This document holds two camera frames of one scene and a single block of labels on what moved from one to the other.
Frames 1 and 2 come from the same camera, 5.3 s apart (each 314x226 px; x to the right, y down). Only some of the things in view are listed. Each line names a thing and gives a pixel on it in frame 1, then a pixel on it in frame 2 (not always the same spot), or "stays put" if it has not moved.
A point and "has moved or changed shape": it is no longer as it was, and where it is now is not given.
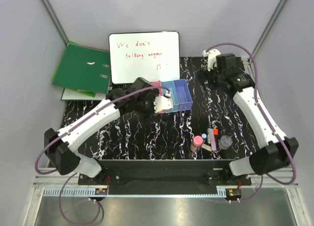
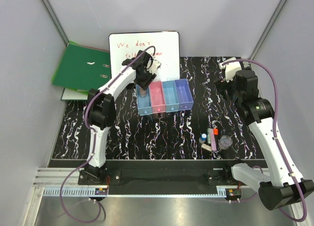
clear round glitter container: (225, 142) stays put
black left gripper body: (145, 105) -> (145, 79)
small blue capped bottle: (204, 136) stays put
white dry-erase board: (154, 55) stays put
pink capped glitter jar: (197, 143) has moved or changed shape
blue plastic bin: (170, 85) stays put
